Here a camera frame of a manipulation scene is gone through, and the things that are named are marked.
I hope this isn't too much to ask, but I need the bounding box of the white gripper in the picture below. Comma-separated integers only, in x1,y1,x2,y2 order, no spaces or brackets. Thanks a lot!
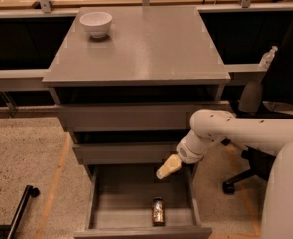
156,130,220,179

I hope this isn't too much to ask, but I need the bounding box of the orange soda can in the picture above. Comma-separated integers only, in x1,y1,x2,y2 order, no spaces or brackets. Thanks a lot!
152,197,165,226

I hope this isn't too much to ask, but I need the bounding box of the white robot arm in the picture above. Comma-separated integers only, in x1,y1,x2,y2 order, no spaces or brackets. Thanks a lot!
157,109,293,239

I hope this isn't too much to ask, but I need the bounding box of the grey open bottom drawer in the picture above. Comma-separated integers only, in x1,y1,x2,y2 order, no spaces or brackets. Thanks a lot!
74,164,212,239

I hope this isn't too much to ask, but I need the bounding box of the grey drawer cabinet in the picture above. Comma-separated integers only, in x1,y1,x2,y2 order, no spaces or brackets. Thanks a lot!
42,5,231,239

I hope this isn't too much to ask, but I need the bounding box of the grey top drawer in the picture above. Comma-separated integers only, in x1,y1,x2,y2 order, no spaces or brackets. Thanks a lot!
58,102,232,132

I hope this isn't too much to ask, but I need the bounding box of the grey middle drawer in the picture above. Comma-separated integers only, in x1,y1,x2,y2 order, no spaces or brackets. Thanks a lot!
73,142,177,164

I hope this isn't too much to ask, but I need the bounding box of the black office chair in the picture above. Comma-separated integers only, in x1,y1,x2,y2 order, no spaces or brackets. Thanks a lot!
222,18,293,194

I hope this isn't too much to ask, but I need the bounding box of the clear plastic bottle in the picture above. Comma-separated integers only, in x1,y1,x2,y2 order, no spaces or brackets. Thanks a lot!
259,46,278,70

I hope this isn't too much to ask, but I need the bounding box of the white ceramic bowl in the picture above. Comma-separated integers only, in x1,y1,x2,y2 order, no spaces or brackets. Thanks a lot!
79,12,113,38

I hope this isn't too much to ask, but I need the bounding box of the black metal leg with wheel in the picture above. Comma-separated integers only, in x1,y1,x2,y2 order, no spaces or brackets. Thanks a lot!
0,185,40,239

